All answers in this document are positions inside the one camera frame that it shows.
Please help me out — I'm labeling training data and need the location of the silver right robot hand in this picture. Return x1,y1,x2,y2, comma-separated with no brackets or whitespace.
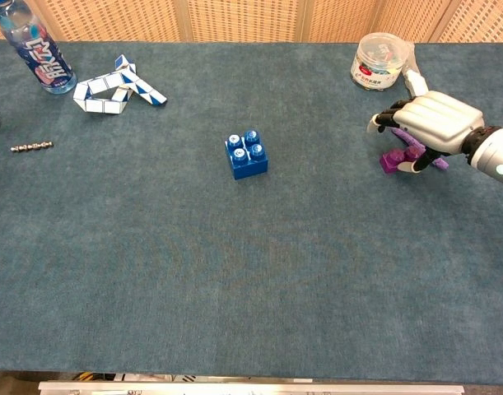
366,90,486,174

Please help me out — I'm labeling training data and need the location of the purple building brick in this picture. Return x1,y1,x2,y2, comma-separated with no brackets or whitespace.
379,146,426,176

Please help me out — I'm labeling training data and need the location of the purple clay stick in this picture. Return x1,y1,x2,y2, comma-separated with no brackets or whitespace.
389,126,449,170

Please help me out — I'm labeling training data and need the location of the clear packet with white blocks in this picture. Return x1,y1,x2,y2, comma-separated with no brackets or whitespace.
402,42,430,99

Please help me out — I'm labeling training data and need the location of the clear plastic clip jar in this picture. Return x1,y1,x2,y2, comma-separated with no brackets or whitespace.
350,32,414,91

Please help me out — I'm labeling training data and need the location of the blue building brick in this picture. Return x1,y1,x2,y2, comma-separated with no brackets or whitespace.
224,129,269,181

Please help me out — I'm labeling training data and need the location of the woven rattan folding screen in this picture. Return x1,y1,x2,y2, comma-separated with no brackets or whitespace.
0,0,503,44

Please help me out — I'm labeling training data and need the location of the teal table cloth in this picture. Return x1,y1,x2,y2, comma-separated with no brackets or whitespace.
0,39,503,386

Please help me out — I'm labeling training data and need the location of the blue white snake puzzle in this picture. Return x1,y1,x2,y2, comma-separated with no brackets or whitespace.
72,54,168,115

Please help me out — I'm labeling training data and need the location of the clear plastic drink bottle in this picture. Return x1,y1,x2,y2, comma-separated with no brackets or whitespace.
0,0,78,95

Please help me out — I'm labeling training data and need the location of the metal bead chain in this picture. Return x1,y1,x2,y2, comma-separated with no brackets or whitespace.
10,141,54,153

